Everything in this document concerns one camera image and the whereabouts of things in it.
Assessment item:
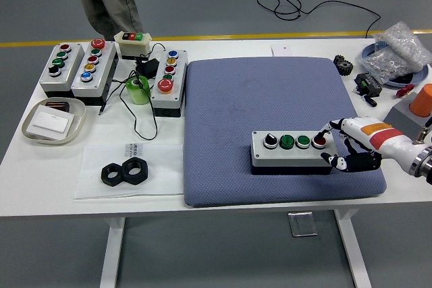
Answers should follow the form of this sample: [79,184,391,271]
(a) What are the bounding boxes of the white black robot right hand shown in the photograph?
[317,116,419,173]

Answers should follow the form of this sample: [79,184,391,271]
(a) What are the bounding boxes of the metal floor plate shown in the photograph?
[288,211,319,237]

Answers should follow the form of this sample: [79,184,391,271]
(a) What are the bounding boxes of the white wall switch plate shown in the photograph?
[27,104,76,140]

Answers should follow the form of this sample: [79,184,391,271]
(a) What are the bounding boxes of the large black hex nut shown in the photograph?
[121,156,151,186]

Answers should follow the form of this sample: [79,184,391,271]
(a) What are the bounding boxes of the black metal gear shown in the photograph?
[333,54,354,76]

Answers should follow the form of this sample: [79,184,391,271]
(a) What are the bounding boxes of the black power adapter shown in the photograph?
[134,58,159,78]

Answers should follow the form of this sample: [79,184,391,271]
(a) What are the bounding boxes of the grey control box black knob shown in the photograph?
[39,42,85,98]

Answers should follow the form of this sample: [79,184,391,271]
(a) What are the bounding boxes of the bubble wrap bag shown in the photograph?
[373,21,432,73]

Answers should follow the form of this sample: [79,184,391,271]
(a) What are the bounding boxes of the white card red mark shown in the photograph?
[270,44,292,57]

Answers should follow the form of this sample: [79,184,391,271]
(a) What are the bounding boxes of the black floor cable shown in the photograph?
[256,0,382,38]

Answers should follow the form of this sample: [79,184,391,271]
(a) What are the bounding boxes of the dark brown small block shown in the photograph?
[45,100,71,113]

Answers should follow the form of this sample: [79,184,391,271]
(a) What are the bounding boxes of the small black hex nut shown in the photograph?
[101,163,126,187]

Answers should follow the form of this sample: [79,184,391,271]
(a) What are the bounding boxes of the white table leg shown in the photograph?
[100,217,126,288]
[332,209,372,288]

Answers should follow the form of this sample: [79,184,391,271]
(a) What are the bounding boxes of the grey five-button box short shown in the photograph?
[150,49,189,119]

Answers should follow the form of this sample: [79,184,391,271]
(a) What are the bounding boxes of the blue round plate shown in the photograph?
[360,42,429,88]

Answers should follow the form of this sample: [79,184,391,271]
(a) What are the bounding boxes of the grey five-button box long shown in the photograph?
[70,38,118,106]

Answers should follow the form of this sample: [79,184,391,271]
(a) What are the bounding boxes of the thin black adapter cord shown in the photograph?
[98,43,166,141]

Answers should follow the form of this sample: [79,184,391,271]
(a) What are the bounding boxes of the grey four-button control box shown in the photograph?
[250,129,338,177]

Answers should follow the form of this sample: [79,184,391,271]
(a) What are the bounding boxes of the white oval tray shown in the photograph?
[21,98,88,146]

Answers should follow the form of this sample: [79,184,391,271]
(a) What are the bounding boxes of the clear bag of washers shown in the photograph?
[358,47,416,85]

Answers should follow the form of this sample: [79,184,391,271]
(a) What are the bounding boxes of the black module green terminals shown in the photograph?
[353,72,383,97]

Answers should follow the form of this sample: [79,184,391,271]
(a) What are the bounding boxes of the blue-grey padded mat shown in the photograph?
[183,57,388,208]

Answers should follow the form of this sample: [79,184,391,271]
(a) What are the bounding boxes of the green tape roll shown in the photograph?
[126,76,151,106]

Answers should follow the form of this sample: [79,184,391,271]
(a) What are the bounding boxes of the grey box orange button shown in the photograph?
[383,84,432,139]

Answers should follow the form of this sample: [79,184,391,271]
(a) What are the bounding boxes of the small red clip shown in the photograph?
[395,84,415,99]

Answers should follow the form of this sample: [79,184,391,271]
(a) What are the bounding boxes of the cream three-button switch box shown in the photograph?
[113,31,153,61]

